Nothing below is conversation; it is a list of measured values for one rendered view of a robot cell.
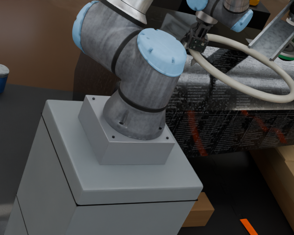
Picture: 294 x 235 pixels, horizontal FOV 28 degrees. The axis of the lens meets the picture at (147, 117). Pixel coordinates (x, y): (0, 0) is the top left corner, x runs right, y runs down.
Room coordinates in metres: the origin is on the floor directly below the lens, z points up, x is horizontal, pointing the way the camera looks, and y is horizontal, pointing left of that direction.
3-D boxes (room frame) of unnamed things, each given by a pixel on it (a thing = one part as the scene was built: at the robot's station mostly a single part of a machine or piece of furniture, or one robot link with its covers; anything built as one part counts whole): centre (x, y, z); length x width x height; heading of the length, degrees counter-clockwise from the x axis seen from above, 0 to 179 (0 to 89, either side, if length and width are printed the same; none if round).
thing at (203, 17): (2.12, -0.06, 1.08); 0.10 x 0.09 x 0.05; 103
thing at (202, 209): (2.20, -0.33, 0.07); 0.30 x 0.12 x 0.12; 125
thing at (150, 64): (1.47, 0.05, 1.12); 0.17 x 0.15 x 0.18; 67
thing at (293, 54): (2.81, -0.47, 0.82); 0.21 x 0.21 x 0.01
